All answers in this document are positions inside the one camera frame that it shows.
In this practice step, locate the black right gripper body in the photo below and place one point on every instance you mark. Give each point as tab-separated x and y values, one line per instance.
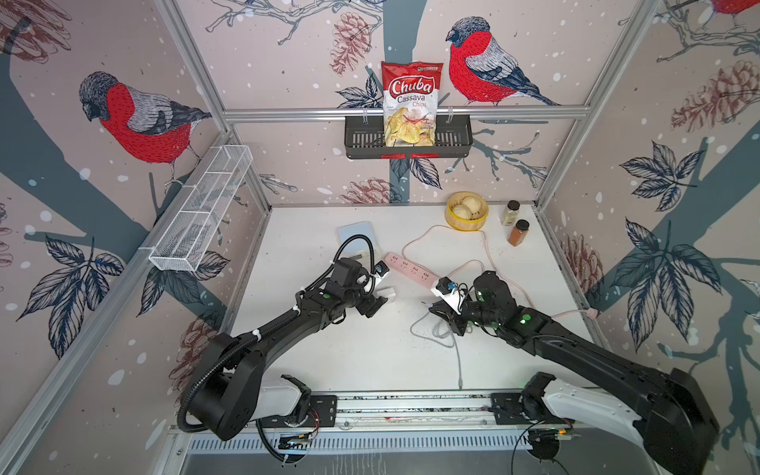
476	318

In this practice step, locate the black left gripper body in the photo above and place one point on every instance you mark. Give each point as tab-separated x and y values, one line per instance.
354	297

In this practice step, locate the pink power strip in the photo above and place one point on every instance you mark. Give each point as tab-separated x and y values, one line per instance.
417	273

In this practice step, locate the white usb charger adapter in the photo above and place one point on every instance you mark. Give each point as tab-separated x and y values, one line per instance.
388	293

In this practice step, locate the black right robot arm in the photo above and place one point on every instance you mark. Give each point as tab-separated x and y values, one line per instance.
666	414

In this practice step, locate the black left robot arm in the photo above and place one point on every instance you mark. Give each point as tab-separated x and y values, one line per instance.
226	391

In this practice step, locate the clear spice bottle black cap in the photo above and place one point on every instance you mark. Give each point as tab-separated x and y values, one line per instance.
511	213

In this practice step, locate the yellow bowl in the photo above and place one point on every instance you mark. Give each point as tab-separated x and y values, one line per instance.
476	223

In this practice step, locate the white bun in bowl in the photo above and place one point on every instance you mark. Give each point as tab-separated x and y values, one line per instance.
462	212
472	203

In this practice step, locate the red cassava chips bag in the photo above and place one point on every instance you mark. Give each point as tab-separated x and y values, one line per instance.
410	98

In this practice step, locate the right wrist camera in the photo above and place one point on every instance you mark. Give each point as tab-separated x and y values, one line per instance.
451	293

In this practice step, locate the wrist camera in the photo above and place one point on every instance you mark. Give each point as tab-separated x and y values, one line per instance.
380	270
451	293

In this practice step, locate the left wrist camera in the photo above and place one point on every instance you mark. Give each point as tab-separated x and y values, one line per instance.
380	270

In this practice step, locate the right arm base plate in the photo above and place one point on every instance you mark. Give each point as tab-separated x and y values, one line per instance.
508	409

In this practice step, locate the aluminium front rail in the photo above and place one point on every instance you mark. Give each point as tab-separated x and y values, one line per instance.
409	409

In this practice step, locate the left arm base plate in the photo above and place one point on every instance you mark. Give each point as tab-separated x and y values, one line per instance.
320	411

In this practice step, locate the black wall basket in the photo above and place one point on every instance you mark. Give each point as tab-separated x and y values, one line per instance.
364	140

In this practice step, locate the white wire mesh shelf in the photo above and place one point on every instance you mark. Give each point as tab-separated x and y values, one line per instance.
193	228

